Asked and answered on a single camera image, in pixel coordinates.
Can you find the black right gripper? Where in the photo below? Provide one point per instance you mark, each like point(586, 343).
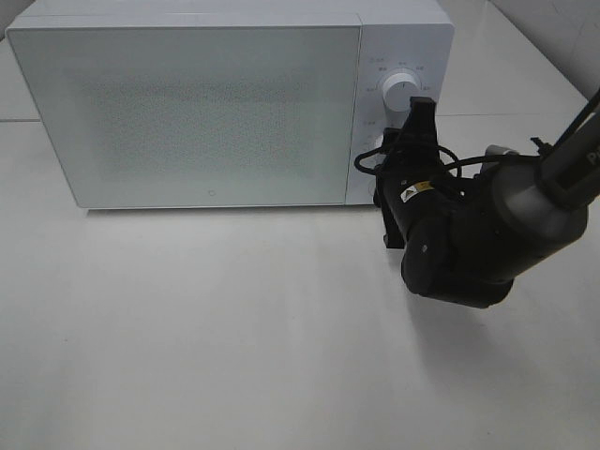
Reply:
point(412, 162)

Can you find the white timer knob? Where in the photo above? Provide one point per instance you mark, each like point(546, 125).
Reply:
point(378, 157)

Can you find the white microwave door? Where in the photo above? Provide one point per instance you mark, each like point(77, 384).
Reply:
point(143, 118)

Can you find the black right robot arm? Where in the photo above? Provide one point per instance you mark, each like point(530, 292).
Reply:
point(465, 240)

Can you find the white upper power knob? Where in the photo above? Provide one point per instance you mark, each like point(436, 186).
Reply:
point(398, 88)

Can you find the white microwave oven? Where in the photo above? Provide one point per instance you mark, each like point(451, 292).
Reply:
point(416, 35)

